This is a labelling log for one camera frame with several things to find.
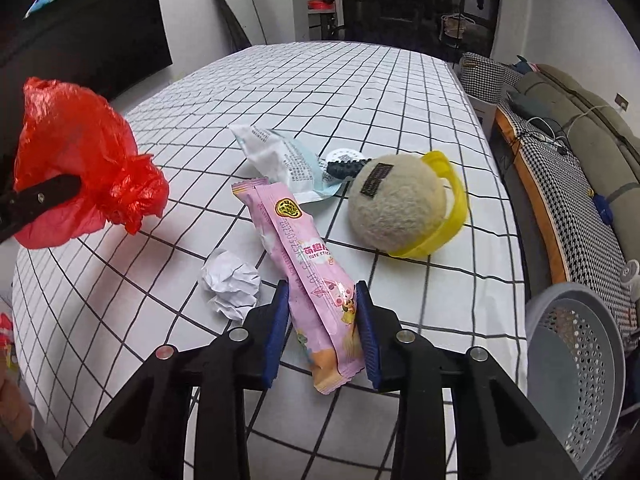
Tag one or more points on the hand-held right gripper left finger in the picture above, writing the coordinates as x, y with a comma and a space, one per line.
277, 332

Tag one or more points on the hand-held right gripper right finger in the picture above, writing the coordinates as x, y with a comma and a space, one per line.
367, 332

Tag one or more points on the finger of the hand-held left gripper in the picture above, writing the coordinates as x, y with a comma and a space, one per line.
45, 195

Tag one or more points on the white paper ball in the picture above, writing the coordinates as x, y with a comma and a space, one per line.
230, 282

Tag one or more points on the red plastic bag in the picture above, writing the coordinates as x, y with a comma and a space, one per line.
70, 130

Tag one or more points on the pink snack wrapper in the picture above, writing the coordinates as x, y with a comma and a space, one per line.
295, 255

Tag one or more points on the beige plush ball yellow band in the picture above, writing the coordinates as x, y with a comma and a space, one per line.
395, 205

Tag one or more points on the white and blue wrapper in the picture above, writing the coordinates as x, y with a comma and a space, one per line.
280, 155

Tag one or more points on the grey perforated plastic basket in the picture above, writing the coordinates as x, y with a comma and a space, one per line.
555, 365

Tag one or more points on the black television screen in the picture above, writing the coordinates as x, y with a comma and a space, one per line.
100, 35

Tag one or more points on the white checked tablecloth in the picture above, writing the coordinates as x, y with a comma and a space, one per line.
320, 90

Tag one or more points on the grey sofa with houndstooth cover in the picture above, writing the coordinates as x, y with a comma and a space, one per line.
565, 185

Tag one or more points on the small blue object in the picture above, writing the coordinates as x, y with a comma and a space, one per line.
604, 207

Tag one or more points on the small white fan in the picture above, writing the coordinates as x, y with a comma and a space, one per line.
631, 277

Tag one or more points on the dark teal pillow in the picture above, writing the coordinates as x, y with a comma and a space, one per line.
532, 105

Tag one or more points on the houndstooth cushion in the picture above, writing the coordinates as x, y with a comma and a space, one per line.
487, 77

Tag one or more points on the blue plush toy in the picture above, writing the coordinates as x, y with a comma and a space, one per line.
525, 66

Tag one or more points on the small grey desk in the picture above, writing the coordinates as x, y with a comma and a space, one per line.
322, 22

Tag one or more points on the standing rack with beige cloth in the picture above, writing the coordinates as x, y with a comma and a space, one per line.
456, 27

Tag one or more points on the olive green sofa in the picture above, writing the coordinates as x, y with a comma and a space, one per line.
585, 100

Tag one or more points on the red object on desk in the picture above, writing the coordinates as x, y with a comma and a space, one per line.
321, 3

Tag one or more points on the wall power outlet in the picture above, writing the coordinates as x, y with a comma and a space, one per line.
622, 102

